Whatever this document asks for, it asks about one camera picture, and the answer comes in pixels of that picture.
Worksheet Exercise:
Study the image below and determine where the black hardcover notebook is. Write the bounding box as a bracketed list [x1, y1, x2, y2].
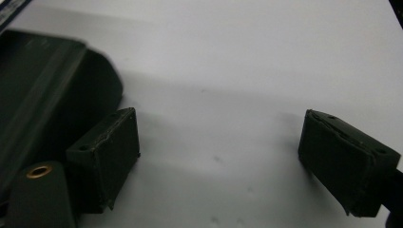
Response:
[0, 28, 125, 203]

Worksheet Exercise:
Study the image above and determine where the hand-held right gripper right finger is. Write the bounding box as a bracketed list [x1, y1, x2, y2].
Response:
[297, 108, 402, 219]

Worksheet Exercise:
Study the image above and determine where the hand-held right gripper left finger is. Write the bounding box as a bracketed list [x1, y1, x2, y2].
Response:
[66, 106, 142, 215]

